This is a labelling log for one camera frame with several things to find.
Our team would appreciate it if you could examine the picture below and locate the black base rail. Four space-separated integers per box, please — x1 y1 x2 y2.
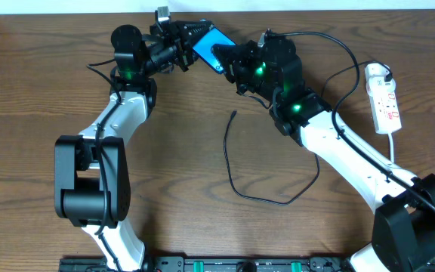
58 255 435 272

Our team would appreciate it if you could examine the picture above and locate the white power strip cord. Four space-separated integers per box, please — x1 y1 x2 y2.
387 132 396 164

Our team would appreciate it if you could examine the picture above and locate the white charger plug adapter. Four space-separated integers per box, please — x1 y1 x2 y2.
365 63 396 97

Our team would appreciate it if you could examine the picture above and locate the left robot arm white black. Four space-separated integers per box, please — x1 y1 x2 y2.
54 19 214 271

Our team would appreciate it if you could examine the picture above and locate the blue Galaxy smartphone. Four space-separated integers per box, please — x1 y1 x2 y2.
193 24 236 74

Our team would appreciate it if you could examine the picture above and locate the black charger cable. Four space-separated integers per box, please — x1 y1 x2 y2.
223 60 393 206

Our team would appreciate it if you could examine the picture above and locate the white power strip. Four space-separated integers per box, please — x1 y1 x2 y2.
366 83 402 134

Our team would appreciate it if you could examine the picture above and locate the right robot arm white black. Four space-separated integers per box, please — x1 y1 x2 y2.
207 29 435 271

